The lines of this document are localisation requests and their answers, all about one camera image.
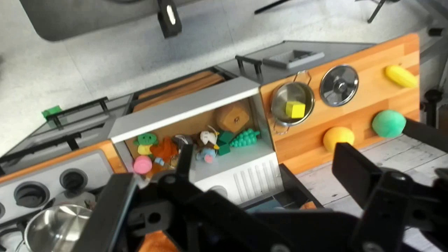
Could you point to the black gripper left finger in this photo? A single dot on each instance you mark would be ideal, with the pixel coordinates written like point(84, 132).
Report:
point(107, 215)

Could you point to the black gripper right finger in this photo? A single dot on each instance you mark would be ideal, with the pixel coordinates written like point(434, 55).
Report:
point(359, 173)

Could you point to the orange towel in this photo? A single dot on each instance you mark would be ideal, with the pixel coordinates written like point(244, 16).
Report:
point(157, 243)

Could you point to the yellow toy ball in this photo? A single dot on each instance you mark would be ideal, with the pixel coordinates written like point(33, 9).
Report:
point(339, 138)

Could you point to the large steel pot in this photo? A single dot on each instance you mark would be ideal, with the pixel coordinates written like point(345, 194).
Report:
point(56, 229)

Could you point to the green toy ball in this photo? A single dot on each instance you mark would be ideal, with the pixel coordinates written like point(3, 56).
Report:
point(388, 124)

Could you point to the pink toy ball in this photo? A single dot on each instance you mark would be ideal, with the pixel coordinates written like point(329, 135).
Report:
point(142, 164)

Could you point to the grey toy stove top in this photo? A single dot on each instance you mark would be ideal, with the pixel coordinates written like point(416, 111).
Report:
point(47, 173)

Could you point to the wooden toy kitchen unit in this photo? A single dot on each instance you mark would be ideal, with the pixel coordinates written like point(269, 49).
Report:
point(369, 93)

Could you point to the green and yellow toy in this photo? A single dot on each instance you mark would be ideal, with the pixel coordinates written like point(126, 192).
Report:
point(146, 142)

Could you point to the red tomato toy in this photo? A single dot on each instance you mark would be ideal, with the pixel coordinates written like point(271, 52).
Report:
point(164, 150)

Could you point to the small metal bowl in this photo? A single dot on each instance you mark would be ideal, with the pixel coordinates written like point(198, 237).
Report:
point(339, 86)

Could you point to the yellow toy cube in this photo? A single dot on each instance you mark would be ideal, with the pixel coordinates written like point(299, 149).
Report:
point(296, 110)

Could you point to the long yellow toy corn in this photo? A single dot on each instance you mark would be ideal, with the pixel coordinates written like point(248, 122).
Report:
point(401, 76)

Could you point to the small steel pot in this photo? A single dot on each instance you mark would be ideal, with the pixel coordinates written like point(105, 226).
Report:
point(282, 96)

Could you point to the small green block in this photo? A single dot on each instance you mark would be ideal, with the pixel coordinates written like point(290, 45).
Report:
point(51, 112)

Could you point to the green toy grapes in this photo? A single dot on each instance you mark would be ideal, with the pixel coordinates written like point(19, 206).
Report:
point(245, 139)

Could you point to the white and brown toy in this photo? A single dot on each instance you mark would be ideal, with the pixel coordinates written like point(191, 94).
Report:
point(209, 139)

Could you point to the white toy sink basin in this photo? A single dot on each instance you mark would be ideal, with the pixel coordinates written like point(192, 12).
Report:
point(187, 105)

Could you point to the black tripod stand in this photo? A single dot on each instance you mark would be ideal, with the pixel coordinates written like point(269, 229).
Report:
point(377, 10)

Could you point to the dark work table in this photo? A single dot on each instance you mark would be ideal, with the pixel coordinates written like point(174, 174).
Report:
point(84, 19)

